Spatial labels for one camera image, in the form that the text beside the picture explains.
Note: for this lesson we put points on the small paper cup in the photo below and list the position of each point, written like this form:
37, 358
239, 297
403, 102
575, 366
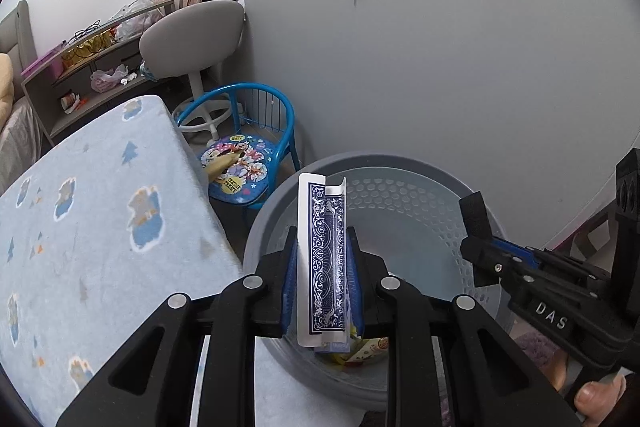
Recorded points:
70, 102

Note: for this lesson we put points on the tan teddy bear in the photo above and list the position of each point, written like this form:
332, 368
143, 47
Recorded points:
4, 87

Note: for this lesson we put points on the blue child chair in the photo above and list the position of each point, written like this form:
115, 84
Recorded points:
235, 162

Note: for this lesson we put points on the yellow gold packets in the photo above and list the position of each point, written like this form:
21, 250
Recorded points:
90, 47

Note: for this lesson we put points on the blue cloth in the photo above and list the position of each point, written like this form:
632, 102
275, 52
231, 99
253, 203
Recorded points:
147, 69

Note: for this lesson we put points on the grey shelf unit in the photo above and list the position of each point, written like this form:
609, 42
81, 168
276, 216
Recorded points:
90, 112

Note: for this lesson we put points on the grey bed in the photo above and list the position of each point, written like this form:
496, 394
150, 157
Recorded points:
15, 132

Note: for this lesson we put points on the grey swivel chair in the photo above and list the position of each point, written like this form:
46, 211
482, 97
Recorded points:
190, 32

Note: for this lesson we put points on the white wardrobe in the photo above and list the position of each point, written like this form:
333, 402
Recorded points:
450, 57

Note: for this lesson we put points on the blue patterned card box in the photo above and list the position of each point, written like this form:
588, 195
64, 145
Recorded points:
320, 267

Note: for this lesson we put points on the white plastic bag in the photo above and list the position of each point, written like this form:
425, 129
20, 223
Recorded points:
135, 19

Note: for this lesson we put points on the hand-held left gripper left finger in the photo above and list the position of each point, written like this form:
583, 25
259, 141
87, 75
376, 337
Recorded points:
289, 277

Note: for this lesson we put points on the person's right hand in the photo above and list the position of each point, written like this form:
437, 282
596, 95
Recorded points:
597, 399

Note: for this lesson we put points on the red white snack wrapper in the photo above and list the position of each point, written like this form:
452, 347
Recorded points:
367, 349

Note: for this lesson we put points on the purple plastic bin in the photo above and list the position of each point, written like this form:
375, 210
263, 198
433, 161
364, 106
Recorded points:
42, 59

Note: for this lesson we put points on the tan pointed object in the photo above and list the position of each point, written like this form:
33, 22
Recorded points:
222, 165

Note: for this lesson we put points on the grey plastic basket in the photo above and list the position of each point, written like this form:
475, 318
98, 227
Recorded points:
410, 217

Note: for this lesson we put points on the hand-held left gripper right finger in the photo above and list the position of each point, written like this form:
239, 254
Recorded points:
362, 287

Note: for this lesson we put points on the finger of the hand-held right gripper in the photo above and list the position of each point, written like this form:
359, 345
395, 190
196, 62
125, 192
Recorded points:
515, 252
487, 262

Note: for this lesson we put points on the pink plastic bag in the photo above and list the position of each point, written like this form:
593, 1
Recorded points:
107, 79

